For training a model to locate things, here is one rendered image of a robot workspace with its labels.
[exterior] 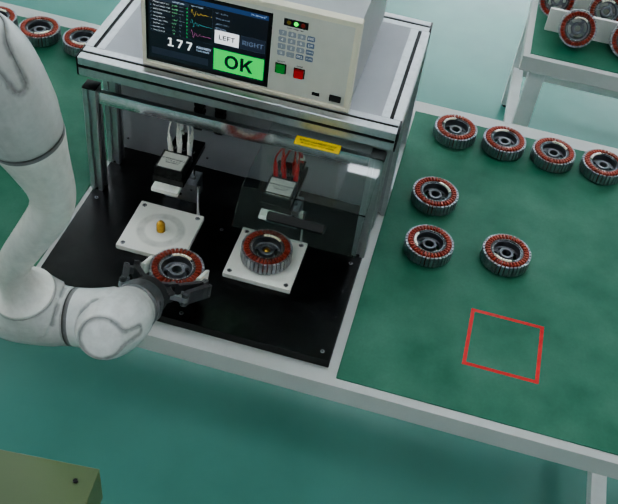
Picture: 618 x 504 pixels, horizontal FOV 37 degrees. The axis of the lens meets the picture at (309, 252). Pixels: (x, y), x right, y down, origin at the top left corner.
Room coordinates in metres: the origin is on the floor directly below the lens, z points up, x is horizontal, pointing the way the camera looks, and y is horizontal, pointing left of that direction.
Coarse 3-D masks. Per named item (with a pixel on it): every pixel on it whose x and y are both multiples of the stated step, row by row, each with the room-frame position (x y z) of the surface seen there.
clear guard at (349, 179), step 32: (288, 128) 1.47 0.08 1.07; (256, 160) 1.36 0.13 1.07; (288, 160) 1.38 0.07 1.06; (320, 160) 1.39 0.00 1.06; (352, 160) 1.40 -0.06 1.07; (256, 192) 1.27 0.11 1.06; (288, 192) 1.28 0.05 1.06; (320, 192) 1.30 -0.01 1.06; (352, 192) 1.31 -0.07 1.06; (256, 224) 1.23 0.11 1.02; (352, 224) 1.24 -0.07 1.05; (352, 256) 1.19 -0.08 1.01
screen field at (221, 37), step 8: (216, 32) 1.53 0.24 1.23; (224, 32) 1.53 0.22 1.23; (216, 40) 1.53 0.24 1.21; (224, 40) 1.53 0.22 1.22; (232, 40) 1.53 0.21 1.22; (240, 40) 1.52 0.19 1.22; (248, 40) 1.52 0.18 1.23; (256, 40) 1.52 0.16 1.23; (240, 48) 1.52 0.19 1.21; (248, 48) 1.52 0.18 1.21; (256, 48) 1.52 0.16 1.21; (264, 48) 1.52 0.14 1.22
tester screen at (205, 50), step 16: (160, 0) 1.55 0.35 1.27; (176, 0) 1.54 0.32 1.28; (192, 0) 1.54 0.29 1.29; (160, 16) 1.55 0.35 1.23; (176, 16) 1.54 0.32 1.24; (192, 16) 1.54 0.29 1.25; (208, 16) 1.53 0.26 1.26; (224, 16) 1.53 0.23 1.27; (240, 16) 1.52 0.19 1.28; (256, 16) 1.52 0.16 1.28; (160, 32) 1.55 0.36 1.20; (176, 32) 1.54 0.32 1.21; (192, 32) 1.54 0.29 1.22; (208, 32) 1.53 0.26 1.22; (240, 32) 1.52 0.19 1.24; (256, 32) 1.52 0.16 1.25; (208, 48) 1.53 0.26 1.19; (224, 48) 1.53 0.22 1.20; (192, 64) 1.54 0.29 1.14; (208, 64) 1.53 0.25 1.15; (256, 80) 1.52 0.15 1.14
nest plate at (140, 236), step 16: (144, 208) 1.47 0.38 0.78; (160, 208) 1.48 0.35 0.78; (128, 224) 1.42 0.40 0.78; (144, 224) 1.42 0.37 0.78; (176, 224) 1.44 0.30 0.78; (192, 224) 1.45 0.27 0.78; (128, 240) 1.37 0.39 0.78; (144, 240) 1.38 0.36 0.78; (160, 240) 1.38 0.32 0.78; (176, 240) 1.39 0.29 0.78; (192, 240) 1.40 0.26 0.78
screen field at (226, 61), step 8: (216, 48) 1.53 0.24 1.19; (216, 56) 1.53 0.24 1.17; (224, 56) 1.53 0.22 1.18; (232, 56) 1.52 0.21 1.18; (240, 56) 1.52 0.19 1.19; (248, 56) 1.52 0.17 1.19; (216, 64) 1.53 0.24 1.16; (224, 64) 1.53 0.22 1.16; (232, 64) 1.52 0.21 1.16; (240, 64) 1.52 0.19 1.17; (248, 64) 1.52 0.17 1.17; (256, 64) 1.52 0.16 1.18; (232, 72) 1.52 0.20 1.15; (240, 72) 1.52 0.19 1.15; (248, 72) 1.52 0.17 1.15; (256, 72) 1.52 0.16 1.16
